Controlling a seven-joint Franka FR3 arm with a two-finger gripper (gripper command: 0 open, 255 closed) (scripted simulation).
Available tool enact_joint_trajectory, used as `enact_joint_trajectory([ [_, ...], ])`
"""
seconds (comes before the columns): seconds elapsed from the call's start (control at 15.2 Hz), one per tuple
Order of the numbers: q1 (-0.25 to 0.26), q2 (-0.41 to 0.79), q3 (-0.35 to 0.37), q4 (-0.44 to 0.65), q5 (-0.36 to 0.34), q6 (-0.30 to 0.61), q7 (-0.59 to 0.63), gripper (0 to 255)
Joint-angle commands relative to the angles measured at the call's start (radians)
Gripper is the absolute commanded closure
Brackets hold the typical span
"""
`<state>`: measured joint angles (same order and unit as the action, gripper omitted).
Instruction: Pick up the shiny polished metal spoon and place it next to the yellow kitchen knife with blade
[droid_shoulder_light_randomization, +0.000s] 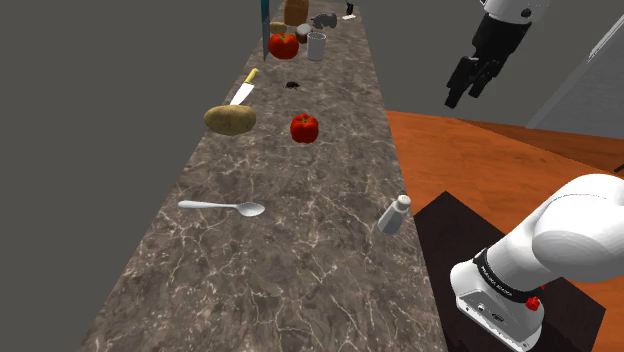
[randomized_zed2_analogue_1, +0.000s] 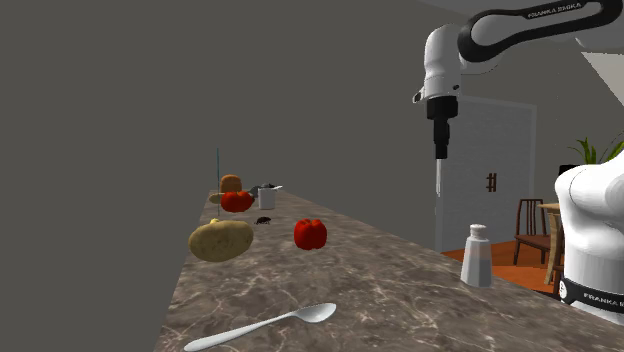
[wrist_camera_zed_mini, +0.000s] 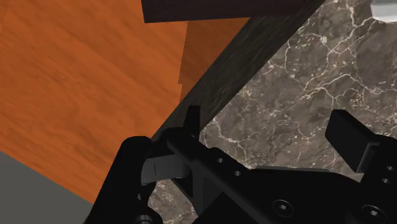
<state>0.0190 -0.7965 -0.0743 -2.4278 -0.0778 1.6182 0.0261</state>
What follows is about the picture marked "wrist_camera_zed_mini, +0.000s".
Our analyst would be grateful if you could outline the dark wood marble top table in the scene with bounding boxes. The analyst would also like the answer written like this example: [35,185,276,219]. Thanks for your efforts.
[148,0,397,224]

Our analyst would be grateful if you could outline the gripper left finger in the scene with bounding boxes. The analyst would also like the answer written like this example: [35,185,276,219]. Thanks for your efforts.
[83,104,253,224]

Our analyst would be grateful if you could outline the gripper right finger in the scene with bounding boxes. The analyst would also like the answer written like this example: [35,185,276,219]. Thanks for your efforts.
[324,109,397,191]

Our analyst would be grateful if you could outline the pale grey object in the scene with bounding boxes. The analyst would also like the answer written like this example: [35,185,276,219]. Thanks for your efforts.
[370,0,397,23]

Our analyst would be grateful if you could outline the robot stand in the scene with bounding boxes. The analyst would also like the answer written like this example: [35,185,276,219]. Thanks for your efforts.
[141,0,327,24]

